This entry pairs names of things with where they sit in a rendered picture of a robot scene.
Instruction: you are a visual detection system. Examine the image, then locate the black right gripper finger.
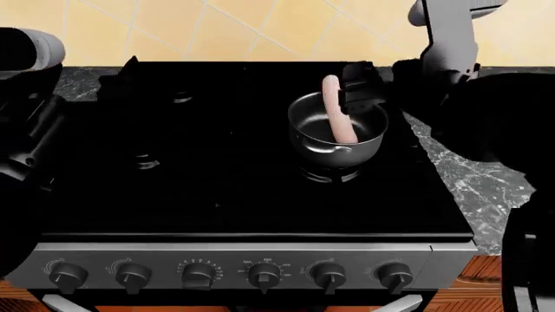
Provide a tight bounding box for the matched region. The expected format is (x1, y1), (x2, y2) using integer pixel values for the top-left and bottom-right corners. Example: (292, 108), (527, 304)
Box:
(349, 95), (385, 114)
(336, 86), (351, 115)

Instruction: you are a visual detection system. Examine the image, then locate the pink raw sausage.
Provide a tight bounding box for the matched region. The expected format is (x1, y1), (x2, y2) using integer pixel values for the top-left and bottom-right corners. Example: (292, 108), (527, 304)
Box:
(321, 75), (359, 145)

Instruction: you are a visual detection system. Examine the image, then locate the stainless steel pot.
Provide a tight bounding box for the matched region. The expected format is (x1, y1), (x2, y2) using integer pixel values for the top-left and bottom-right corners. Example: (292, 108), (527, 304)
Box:
(287, 91), (389, 168)

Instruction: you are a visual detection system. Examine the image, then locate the black gas stove steel front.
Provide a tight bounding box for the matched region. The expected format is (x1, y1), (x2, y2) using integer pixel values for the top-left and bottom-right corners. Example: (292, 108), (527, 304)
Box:
(3, 60), (480, 312)

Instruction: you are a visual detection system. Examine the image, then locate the black stove knob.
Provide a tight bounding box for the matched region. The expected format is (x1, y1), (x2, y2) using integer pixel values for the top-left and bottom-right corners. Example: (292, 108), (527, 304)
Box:
(375, 261), (415, 296)
(114, 262), (153, 294)
(247, 262), (283, 296)
(48, 262), (89, 295)
(310, 261), (348, 296)
(180, 262), (216, 290)

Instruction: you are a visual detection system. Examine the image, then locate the brown wooden cabinet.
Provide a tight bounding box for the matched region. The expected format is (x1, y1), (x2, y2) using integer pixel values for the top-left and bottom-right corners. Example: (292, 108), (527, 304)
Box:
(448, 255), (509, 312)

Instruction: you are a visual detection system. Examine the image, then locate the steel oven door handle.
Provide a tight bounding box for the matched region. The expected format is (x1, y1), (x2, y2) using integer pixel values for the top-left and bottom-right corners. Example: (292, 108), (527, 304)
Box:
(41, 293), (425, 312)

